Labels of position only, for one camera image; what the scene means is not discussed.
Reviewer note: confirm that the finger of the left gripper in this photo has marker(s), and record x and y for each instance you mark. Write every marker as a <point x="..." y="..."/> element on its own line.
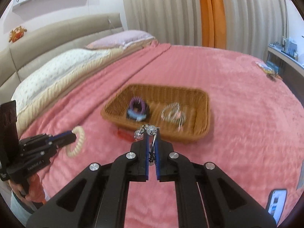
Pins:
<point x="35" y="141"/>
<point x="62" y="139"/>

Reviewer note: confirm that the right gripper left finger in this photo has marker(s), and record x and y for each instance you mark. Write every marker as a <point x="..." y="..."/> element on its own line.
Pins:
<point x="97" y="197"/>

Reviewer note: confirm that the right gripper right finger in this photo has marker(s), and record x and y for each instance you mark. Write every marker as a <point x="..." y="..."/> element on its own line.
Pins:
<point x="205" y="195"/>

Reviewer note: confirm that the light blue hair clip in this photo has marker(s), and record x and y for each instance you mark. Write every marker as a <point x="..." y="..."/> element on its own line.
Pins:
<point x="136" y="116"/>

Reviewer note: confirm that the silver butterfly hair clip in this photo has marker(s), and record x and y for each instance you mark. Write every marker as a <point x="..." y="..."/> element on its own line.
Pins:
<point x="149" y="132"/>

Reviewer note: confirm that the black wrist watch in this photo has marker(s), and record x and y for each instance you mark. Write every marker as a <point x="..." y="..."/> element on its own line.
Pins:
<point x="147" y="112"/>

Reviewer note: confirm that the left hand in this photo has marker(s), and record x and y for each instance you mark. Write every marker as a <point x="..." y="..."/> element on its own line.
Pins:
<point x="36" y="192"/>

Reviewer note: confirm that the cream quilt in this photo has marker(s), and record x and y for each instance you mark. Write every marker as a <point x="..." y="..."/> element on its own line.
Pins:
<point x="63" y="86"/>

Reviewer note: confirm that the white floral pillow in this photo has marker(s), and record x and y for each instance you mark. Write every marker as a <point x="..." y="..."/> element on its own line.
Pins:
<point x="52" y="71"/>

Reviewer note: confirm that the smartphone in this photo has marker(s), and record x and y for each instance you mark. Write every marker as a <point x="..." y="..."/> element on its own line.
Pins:
<point x="276" y="202"/>

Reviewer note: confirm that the pink fleece blanket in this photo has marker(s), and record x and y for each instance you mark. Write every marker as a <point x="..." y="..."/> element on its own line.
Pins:
<point x="217" y="105"/>

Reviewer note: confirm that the beige upholstered headboard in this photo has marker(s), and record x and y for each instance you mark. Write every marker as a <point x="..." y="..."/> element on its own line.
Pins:
<point x="44" y="39"/>

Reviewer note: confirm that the brown wicker basket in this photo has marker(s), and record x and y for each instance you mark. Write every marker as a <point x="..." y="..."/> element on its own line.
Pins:
<point x="194" y="103"/>

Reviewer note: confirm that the orange plush toy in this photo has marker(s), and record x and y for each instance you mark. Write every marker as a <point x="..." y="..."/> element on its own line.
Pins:
<point x="17" y="33"/>

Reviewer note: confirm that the lilac pillow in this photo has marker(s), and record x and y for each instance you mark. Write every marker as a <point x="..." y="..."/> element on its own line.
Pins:
<point x="120" y="40"/>

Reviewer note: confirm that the small items on bed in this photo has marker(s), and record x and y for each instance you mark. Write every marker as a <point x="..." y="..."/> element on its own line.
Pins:
<point x="271" y="73"/>

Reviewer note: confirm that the white desk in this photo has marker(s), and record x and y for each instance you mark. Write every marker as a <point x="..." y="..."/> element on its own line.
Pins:
<point x="290" y="70"/>

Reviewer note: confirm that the orange curtain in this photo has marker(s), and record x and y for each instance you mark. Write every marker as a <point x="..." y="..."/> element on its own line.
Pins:
<point x="213" y="23"/>

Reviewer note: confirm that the grey curtain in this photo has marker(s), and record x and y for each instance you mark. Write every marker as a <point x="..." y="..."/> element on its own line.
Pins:
<point x="246" y="26"/>

